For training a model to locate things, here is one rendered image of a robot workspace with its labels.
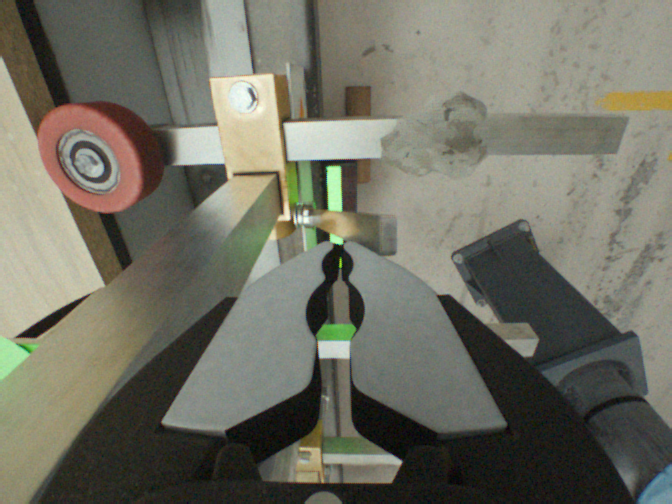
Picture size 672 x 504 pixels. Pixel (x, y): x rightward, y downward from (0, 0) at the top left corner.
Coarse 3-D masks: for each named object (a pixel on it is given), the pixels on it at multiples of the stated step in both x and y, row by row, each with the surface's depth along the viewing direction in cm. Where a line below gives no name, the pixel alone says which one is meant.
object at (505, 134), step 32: (160, 128) 25; (192, 128) 25; (288, 128) 24; (320, 128) 24; (352, 128) 24; (384, 128) 24; (480, 128) 24; (512, 128) 24; (544, 128) 24; (576, 128) 23; (608, 128) 23; (192, 160) 26; (288, 160) 26
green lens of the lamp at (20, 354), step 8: (0, 336) 9; (0, 344) 9; (8, 344) 9; (0, 352) 8; (8, 352) 9; (16, 352) 9; (24, 352) 9; (0, 360) 8; (8, 360) 8; (16, 360) 9; (0, 368) 8; (8, 368) 8; (0, 376) 8
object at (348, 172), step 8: (344, 168) 42; (352, 168) 41; (344, 176) 42; (352, 176) 42; (344, 184) 43; (352, 184) 43; (344, 192) 43; (352, 192) 43; (344, 200) 44; (352, 200) 44; (344, 208) 44; (352, 208) 44; (344, 240) 47
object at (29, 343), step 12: (84, 300) 11; (60, 312) 13; (72, 312) 10; (36, 324) 12; (48, 324) 12; (60, 324) 10; (24, 336) 11; (36, 336) 12; (48, 336) 9; (24, 348) 9
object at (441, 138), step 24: (432, 96) 23; (456, 96) 22; (408, 120) 23; (432, 120) 23; (456, 120) 23; (480, 120) 23; (384, 144) 24; (408, 144) 24; (432, 144) 23; (456, 144) 23; (480, 144) 24; (408, 168) 25; (432, 168) 25; (456, 168) 25
